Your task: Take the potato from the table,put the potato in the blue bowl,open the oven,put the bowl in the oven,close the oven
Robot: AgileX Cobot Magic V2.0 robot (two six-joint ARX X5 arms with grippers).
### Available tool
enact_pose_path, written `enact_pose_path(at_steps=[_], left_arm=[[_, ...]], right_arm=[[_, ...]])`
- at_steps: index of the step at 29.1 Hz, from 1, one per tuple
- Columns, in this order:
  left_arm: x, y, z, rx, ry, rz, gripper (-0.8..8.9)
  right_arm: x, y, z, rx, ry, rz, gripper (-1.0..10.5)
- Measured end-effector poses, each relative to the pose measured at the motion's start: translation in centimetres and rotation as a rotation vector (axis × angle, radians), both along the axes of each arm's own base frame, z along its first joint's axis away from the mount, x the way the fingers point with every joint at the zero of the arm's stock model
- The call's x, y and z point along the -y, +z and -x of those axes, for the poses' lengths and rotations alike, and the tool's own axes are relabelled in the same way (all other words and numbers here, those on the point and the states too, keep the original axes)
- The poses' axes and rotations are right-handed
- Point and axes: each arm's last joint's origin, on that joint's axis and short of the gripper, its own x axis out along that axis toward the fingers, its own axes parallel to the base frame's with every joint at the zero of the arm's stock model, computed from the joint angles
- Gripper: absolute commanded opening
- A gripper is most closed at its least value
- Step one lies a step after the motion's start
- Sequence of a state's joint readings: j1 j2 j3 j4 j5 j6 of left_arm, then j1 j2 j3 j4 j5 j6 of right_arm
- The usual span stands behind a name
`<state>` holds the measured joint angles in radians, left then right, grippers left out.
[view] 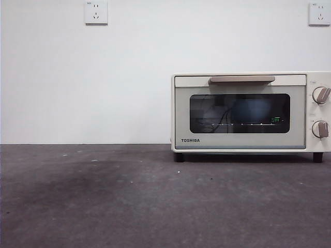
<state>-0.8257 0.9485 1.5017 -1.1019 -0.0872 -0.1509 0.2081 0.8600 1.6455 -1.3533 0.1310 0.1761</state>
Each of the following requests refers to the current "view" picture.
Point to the blue ribbed bowl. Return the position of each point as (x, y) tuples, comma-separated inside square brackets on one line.
[(250, 111)]

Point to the beige oven knob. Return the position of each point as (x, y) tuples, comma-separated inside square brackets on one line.
[(320, 128), (320, 95)]

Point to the white toaster oven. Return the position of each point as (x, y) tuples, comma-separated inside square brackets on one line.
[(315, 77)]

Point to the white wall socket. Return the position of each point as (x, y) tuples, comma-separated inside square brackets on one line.
[(96, 13), (320, 14)]

